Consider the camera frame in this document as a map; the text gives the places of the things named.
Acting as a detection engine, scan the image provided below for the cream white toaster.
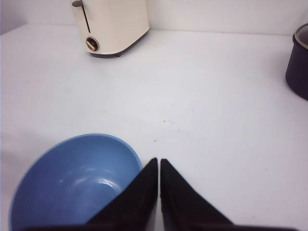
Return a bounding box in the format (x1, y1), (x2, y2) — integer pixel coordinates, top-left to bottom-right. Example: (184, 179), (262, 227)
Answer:
(71, 0), (150, 56)

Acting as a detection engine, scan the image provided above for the blue bowl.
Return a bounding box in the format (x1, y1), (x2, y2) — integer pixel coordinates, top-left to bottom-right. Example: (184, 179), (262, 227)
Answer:
(9, 133), (142, 231)

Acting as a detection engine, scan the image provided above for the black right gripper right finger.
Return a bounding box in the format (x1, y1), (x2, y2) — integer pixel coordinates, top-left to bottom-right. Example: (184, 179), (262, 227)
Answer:
(160, 159), (294, 231)

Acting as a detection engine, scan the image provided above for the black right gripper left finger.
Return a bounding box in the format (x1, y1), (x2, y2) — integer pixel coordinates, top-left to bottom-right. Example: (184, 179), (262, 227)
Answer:
(25, 158), (158, 231)

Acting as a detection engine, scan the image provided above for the dark blue saucepan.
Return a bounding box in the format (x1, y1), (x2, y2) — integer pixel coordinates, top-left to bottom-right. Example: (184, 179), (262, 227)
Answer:
(285, 23), (308, 100)

